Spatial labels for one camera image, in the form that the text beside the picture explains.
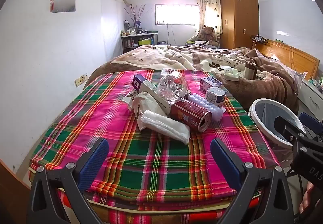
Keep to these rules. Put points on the pink green plaid cloth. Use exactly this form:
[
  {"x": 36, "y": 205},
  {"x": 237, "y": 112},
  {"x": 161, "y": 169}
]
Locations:
[{"x": 151, "y": 158}]

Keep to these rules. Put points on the window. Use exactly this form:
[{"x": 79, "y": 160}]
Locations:
[{"x": 176, "y": 14}]

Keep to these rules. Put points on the long white purple box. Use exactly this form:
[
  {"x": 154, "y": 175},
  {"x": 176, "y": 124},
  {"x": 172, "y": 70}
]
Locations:
[{"x": 149, "y": 86}]

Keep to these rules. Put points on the white trash bin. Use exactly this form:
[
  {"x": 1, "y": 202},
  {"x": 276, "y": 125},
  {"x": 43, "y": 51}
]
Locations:
[{"x": 267, "y": 123}]

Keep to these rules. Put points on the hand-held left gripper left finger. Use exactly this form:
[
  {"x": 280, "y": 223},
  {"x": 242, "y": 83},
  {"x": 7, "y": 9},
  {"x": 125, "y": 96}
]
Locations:
[{"x": 94, "y": 158}]

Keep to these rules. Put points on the small purple box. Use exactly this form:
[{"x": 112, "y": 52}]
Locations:
[{"x": 209, "y": 83}]

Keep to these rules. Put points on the clear plastic wrapper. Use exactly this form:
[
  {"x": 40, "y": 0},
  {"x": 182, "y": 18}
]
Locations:
[{"x": 209, "y": 111}]

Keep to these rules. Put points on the wooden wardrobe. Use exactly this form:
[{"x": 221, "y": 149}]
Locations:
[{"x": 238, "y": 16}]

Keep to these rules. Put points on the person's right hand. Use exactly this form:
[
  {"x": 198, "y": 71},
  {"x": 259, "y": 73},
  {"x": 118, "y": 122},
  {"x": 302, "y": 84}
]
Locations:
[{"x": 306, "y": 198}]

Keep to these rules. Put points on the cluttered shelf desk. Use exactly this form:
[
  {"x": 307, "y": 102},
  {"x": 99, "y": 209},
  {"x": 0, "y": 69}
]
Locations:
[{"x": 138, "y": 42}]

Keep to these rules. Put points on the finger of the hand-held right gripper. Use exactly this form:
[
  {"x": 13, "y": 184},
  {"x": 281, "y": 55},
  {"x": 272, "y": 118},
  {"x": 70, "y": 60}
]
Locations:
[
  {"x": 309, "y": 121},
  {"x": 285, "y": 125}
]

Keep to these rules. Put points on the white paper bag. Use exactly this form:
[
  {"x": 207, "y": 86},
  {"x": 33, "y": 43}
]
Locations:
[{"x": 149, "y": 102}]

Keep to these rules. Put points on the patterned curtain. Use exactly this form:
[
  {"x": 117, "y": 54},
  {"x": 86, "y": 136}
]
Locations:
[{"x": 210, "y": 4}]

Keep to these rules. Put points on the brown white thermos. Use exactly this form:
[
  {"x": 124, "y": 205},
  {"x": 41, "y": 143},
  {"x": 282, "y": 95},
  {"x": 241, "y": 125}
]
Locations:
[{"x": 249, "y": 69}]

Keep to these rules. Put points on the wall socket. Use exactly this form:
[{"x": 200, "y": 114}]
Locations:
[{"x": 81, "y": 80}]

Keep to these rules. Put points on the wooden headboard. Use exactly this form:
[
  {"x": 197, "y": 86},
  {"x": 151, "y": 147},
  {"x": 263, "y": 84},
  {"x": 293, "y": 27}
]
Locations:
[{"x": 290, "y": 56}]

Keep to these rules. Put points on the brown patterned blanket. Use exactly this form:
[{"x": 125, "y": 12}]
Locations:
[{"x": 176, "y": 58}]

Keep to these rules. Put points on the white nightstand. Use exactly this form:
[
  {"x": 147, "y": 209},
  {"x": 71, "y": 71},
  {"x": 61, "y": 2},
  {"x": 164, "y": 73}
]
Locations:
[{"x": 310, "y": 97}]

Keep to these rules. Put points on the dry decorative branches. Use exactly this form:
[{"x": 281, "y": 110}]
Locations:
[{"x": 138, "y": 13}]

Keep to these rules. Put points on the brown wooden board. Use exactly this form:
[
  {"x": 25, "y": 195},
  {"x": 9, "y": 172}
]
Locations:
[{"x": 12, "y": 196}]

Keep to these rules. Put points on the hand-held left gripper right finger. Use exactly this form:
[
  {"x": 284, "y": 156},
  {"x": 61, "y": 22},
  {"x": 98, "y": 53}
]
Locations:
[{"x": 224, "y": 158}]

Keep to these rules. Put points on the white paper towel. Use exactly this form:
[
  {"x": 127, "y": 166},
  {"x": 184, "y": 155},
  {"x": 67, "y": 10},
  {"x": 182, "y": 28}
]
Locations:
[{"x": 164, "y": 124}]

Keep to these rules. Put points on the clear plastic bottle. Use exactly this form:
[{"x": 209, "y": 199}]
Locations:
[{"x": 171, "y": 87}]

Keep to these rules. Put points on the red drink can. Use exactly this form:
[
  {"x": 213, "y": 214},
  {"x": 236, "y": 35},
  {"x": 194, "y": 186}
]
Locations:
[{"x": 186, "y": 112}]

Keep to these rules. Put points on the crumpled patterned snack wrapper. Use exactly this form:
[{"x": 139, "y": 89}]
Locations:
[{"x": 130, "y": 99}]

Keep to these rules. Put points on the white green tissue box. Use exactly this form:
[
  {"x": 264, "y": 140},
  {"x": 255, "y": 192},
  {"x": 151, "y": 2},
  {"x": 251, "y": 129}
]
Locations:
[{"x": 231, "y": 75}]

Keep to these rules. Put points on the brown teddy bear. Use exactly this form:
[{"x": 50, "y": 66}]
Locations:
[{"x": 208, "y": 34}]

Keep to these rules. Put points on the red white box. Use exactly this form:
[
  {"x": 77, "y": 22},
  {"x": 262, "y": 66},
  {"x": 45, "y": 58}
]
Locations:
[{"x": 167, "y": 71}]

